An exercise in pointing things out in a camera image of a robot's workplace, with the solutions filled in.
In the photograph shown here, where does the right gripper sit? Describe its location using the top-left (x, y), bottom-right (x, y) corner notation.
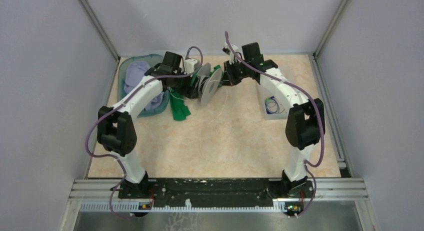
top-left (219, 59), bottom-right (250, 87)

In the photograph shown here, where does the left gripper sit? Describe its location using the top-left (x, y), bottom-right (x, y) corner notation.
top-left (171, 67), bottom-right (201, 99)

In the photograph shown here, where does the white filament spool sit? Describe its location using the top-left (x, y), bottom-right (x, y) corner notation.
top-left (196, 63), bottom-right (224, 107)

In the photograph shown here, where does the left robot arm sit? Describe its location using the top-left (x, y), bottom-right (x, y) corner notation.
top-left (94, 51), bottom-right (203, 199)

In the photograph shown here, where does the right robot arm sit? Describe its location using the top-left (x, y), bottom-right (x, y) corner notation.
top-left (222, 42), bottom-right (325, 197)

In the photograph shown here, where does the green cloth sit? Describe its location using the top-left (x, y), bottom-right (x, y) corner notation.
top-left (168, 65), bottom-right (222, 121)

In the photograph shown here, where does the teal plastic basket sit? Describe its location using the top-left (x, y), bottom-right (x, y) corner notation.
top-left (116, 54), bottom-right (170, 118)

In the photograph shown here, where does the lavender cloth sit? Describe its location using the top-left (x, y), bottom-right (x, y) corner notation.
top-left (123, 60), bottom-right (164, 112)

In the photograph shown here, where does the clear plastic box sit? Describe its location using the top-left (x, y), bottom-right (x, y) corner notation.
top-left (256, 85), bottom-right (289, 120)

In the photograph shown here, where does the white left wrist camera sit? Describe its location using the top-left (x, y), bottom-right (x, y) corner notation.
top-left (183, 58), bottom-right (200, 74)

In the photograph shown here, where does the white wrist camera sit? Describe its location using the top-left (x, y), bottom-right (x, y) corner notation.
top-left (183, 58), bottom-right (200, 74)
top-left (222, 42), bottom-right (239, 65)

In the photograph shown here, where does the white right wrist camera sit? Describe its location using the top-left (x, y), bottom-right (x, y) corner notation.
top-left (222, 42), bottom-right (239, 65)

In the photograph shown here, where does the blue cable coil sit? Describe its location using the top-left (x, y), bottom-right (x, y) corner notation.
top-left (264, 96), bottom-right (286, 116)

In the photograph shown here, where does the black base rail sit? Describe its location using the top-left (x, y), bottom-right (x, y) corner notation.
top-left (118, 178), bottom-right (315, 212)

